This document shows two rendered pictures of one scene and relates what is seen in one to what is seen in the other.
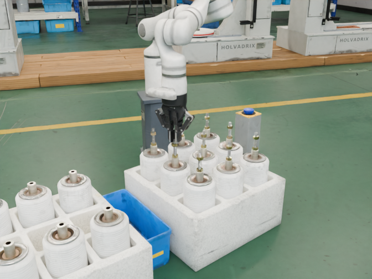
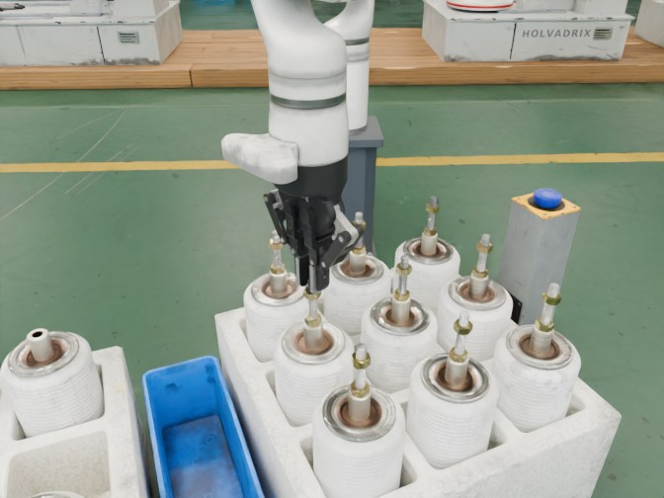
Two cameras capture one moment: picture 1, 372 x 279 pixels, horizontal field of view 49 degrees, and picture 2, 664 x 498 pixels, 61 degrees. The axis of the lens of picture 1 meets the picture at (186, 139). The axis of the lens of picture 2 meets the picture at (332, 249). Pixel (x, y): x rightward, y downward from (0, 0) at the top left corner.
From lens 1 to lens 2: 67 cm
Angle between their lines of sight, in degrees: 15
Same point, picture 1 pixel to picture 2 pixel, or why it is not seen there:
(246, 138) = (531, 267)
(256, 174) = (536, 397)
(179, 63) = (314, 63)
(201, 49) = (483, 35)
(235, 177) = (468, 416)
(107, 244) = not seen: outside the picture
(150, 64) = not seen: hidden behind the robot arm
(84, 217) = (59, 453)
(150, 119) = not seen: hidden behind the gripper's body
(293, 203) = (627, 444)
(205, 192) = (366, 461)
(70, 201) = (25, 410)
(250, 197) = (506, 471)
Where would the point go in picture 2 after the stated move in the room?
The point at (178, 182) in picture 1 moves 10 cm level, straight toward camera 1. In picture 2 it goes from (312, 392) to (287, 465)
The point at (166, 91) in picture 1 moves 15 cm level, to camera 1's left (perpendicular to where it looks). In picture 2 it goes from (266, 153) to (109, 138)
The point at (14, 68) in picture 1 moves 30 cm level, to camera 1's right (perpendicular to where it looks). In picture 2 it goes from (151, 51) to (216, 55)
